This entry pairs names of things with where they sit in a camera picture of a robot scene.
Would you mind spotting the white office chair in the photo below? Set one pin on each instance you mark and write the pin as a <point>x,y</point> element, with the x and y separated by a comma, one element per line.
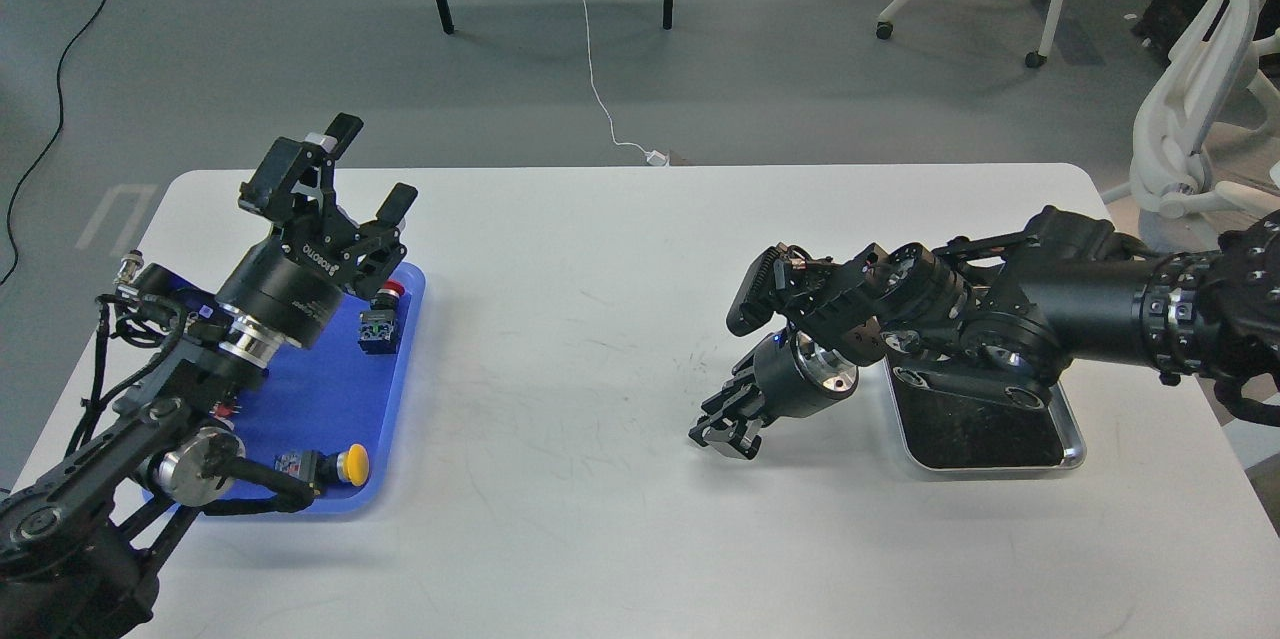
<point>1170,172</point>

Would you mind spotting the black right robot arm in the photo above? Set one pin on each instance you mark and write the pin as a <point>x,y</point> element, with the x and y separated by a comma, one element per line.
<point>984,329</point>

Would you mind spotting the red push button switch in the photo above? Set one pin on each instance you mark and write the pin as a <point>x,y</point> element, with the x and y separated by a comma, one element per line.
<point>379,326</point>

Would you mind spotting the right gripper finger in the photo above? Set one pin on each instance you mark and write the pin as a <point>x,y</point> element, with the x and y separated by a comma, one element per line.
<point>731,437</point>
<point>740,398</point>

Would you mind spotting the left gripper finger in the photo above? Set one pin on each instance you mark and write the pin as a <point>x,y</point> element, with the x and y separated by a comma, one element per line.
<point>293,188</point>
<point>390,217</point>

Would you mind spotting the silver metal tray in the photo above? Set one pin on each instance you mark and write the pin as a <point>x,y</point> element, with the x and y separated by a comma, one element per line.
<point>970,438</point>

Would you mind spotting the yellow push button switch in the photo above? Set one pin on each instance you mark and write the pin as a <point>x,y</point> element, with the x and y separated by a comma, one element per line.
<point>350,466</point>

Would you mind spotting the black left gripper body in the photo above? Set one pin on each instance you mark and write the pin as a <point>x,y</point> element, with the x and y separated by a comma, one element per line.
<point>294,284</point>

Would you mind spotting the blue plastic tray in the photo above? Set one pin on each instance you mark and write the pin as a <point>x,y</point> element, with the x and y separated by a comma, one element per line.
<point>333,395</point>

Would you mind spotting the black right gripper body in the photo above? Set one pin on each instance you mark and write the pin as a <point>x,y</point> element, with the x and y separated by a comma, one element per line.
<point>798,377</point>

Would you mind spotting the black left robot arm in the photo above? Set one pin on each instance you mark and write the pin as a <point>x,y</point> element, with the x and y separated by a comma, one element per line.
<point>84,545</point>

